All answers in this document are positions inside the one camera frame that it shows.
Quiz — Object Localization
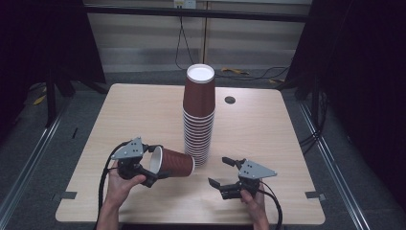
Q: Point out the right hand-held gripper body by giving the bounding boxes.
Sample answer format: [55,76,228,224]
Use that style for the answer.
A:
[218,159,279,201]

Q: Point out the person's right hand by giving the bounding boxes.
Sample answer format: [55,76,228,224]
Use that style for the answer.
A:
[239,182,270,223]

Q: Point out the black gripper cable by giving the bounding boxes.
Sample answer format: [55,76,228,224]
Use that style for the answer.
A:
[258,182,284,230]
[95,139,132,230]

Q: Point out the person's left hand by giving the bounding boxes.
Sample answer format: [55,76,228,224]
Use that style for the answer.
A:
[104,160,147,208]

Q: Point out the black floor cables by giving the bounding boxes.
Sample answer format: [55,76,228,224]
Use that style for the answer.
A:
[214,65,291,81]

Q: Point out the white wall socket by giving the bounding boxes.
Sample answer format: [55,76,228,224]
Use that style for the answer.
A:
[173,0,197,10]

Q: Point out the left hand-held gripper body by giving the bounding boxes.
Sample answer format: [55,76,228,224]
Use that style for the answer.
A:
[110,137,151,189]

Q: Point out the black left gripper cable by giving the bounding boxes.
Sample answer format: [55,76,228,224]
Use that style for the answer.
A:
[95,139,132,230]

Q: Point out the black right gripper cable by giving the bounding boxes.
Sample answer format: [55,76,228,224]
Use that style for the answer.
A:
[258,182,284,230]

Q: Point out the stack of brown paper cups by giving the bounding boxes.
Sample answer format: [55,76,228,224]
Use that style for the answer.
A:
[182,63,216,168]

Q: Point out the metal floor rail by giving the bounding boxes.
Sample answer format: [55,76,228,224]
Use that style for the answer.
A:
[0,102,66,224]
[298,101,372,230]

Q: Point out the brown ribbed paper cup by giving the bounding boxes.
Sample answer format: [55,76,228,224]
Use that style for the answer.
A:
[148,145,196,178]

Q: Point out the black hanging wall cable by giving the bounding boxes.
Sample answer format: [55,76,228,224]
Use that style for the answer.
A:
[174,14,195,71]

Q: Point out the black cable bundle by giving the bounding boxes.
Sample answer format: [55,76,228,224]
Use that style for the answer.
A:
[299,90,330,156]

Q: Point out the black stand post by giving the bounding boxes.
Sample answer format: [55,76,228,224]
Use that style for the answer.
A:
[45,68,59,128]

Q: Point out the black curtain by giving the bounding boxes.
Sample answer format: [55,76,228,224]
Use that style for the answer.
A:
[0,0,107,135]
[283,0,406,210]

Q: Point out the black horizontal bar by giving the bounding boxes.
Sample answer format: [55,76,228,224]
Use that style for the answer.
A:
[83,4,310,23]

